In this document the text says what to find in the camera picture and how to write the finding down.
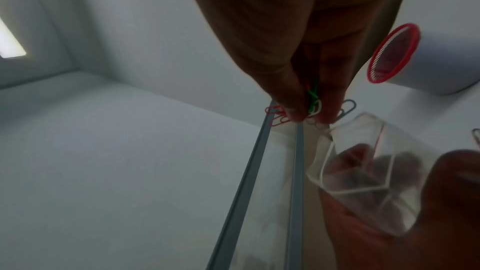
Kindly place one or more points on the green paper clip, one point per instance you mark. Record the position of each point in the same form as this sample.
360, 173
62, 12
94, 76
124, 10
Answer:
313, 92

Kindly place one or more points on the ceiling light panel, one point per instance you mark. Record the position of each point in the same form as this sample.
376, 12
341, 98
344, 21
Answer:
9, 40

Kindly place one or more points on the person's right hand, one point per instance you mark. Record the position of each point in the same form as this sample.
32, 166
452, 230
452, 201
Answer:
292, 25

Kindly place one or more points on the dark blue paper clip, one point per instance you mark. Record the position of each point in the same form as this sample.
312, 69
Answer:
348, 106

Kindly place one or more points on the person's left hand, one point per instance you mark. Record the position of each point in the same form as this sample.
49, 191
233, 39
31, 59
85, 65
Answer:
450, 218

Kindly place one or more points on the red paper clip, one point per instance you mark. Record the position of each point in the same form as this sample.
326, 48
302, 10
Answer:
280, 121
272, 109

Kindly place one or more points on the white paper clip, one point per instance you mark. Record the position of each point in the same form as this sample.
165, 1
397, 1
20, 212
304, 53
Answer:
318, 108

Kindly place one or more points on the clear plastic bag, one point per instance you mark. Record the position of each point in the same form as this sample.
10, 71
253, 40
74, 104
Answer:
375, 174

